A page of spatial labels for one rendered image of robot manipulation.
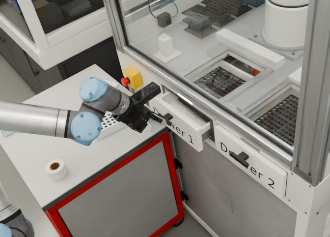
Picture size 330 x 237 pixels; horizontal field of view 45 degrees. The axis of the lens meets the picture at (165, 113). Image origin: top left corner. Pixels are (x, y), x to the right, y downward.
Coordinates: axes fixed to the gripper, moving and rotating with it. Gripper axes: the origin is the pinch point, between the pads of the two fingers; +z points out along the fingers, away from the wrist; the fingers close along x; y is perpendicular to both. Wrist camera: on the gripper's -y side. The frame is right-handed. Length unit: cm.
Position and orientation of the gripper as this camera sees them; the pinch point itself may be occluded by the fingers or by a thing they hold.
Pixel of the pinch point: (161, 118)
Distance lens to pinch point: 141.0
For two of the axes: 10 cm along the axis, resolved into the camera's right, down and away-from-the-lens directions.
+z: 5.7, 3.2, 7.6
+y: -5.6, 8.2, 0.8
